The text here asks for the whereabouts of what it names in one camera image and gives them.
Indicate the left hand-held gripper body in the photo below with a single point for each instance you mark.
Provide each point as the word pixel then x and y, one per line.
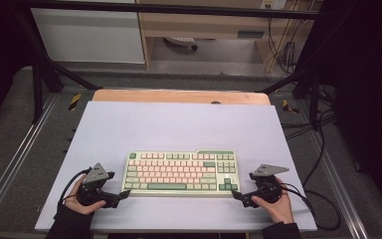
pixel 94 174

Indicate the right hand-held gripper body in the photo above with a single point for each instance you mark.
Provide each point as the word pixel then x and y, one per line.
pixel 267 189

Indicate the green and cream mechanical keyboard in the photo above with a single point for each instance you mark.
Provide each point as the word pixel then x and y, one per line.
pixel 179 186

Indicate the person's right hand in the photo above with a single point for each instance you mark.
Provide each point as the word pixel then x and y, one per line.
pixel 280 210

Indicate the person's left hand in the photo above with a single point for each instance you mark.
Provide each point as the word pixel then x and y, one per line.
pixel 73 200

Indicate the yellow and black tape strip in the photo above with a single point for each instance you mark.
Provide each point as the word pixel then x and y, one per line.
pixel 74 101
pixel 290 108

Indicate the wooden table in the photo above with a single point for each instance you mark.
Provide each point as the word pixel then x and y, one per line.
pixel 179 97

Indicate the white cabinet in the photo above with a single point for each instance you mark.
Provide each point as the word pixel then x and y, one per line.
pixel 89 36

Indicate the white chair base with caster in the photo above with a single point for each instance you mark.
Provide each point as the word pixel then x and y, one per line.
pixel 180 41

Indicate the light wooden desk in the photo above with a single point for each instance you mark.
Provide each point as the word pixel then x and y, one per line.
pixel 199 25

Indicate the silver metal floor rail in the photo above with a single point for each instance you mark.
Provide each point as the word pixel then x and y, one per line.
pixel 20 156
pixel 341 192

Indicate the black metal frame stand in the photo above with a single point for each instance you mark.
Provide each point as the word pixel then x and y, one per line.
pixel 38 83
pixel 313 96

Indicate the black metal frame crossbar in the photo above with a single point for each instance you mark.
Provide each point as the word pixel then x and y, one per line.
pixel 179 10

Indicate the white wall power outlet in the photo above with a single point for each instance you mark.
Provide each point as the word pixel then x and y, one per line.
pixel 273 4

